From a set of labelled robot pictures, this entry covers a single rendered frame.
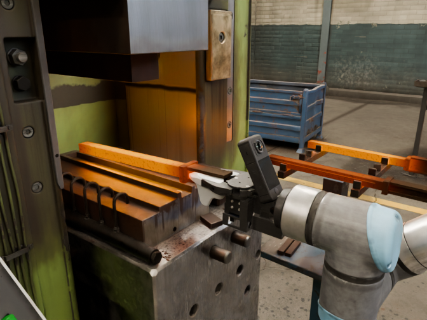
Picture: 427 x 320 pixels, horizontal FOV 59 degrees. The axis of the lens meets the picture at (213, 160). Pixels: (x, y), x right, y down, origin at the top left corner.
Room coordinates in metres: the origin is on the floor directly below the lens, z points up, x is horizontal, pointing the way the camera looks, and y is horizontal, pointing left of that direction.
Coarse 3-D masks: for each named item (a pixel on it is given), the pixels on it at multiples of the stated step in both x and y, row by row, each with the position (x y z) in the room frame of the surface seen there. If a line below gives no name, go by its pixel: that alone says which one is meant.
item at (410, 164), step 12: (312, 144) 1.23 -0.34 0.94; (324, 144) 1.21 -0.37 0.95; (336, 144) 1.21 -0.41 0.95; (360, 156) 1.13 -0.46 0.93; (372, 156) 1.10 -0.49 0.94; (384, 156) 1.08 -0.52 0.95; (396, 156) 1.08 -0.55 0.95; (408, 156) 1.06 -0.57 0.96; (408, 168) 1.03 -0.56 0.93; (420, 168) 1.02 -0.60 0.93
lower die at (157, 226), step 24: (72, 168) 0.86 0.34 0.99; (96, 168) 0.84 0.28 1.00; (96, 192) 0.74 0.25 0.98; (144, 192) 0.72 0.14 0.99; (168, 192) 0.70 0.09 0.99; (192, 192) 0.73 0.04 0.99; (96, 216) 0.69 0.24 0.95; (120, 216) 0.65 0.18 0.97; (144, 216) 0.63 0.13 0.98; (168, 216) 0.67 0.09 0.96; (192, 216) 0.72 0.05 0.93; (144, 240) 0.61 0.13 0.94
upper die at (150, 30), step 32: (64, 0) 0.71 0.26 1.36; (96, 0) 0.66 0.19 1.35; (128, 0) 0.61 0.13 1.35; (160, 0) 0.67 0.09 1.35; (192, 0) 0.73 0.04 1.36; (64, 32) 0.71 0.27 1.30; (96, 32) 0.66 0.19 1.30; (128, 32) 0.61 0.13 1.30; (160, 32) 0.67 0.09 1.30; (192, 32) 0.73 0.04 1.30
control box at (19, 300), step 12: (0, 264) 0.33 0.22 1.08; (0, 276) 0.32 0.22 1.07; (12, 276) 0.33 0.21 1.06; (0, 288) 0.32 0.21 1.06; (12, 288) 0.33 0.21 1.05; (0, 300) 0.31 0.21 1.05; (12, 300) 0.32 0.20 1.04; (24, 300) 0.33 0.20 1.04; (0, 312) 0.30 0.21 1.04; (12, 312) 0.31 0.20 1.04; (24, 312) 0.32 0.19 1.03; (36, 312) 0.33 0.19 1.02
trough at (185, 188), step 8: (88, 160) 0.93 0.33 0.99; (96, 160) 0.91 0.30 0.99; (104, 160) 0.89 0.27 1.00; (112, 168) 0.87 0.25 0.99; (120, 168) 0.86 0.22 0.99; (128, 168) 0.84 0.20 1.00; (136, 176) 0.82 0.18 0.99; (144, 176) 0.81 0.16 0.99; (152, 176) 0.79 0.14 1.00; (160, 184) 0.77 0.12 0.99; (168, 184) 0.76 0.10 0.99; (176, 184) 0.75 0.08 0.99; (184, 184) 0.74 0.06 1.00; (184, 192) 0.72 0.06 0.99
